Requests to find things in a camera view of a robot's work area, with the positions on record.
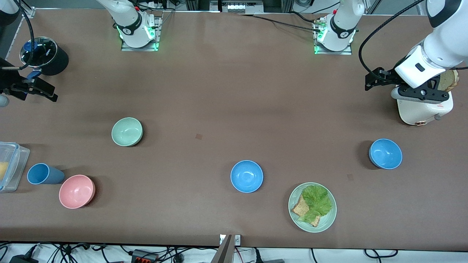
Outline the blue bowl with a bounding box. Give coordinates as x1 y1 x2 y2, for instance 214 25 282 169
230 160 264 193
369 138 403 170

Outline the light green bowl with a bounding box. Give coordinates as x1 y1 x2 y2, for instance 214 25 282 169
111 117 143 147

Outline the pink bowl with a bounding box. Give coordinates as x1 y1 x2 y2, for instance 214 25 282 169
59 175 96 209

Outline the dark toast slice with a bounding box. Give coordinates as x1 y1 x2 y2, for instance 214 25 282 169
437 69 460 92

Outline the glass lid blue knob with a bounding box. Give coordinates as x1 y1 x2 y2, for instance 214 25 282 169
20 37 58 68

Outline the cream white toaster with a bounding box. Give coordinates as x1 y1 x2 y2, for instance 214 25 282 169
397 86 454 126

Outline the clear plastic container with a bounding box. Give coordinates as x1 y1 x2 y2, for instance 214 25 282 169
0 142 30 193

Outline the blue cup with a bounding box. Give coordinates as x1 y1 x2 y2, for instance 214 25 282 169
27 163 65 185

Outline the green lettuce leaf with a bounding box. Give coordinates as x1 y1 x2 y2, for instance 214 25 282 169
299 185 333 223

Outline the light green plate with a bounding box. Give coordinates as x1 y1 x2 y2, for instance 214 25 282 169
288 182 337 233

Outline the brown bread slice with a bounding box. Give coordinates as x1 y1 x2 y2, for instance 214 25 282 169
291 195 321 228

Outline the white power strip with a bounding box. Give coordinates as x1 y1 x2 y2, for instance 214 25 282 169
221 0 264 14

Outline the black red power strip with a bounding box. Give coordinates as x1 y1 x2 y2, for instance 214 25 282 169
131 249 159 263

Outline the grey metal pole clamp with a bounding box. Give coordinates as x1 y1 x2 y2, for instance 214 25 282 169
212 235 241 263

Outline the black pot blue handle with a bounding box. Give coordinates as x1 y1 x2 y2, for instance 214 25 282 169
19 37 69 83

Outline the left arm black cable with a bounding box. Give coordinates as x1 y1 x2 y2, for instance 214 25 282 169
359 0 426 81

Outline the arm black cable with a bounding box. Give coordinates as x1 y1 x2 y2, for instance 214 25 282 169
2 0 35 70
359 0 426 81

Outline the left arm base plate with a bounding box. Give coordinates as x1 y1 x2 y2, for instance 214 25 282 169
314 18 353 55

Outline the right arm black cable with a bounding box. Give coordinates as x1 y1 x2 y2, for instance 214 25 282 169
2 0 35 70

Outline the black cable on table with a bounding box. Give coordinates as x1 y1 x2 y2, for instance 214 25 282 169
238 13 322 33

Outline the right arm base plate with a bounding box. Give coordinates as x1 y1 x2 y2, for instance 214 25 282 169
121 16 162 52

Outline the black looped floor cable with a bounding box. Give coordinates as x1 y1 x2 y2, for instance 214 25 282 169
364 249 399 259

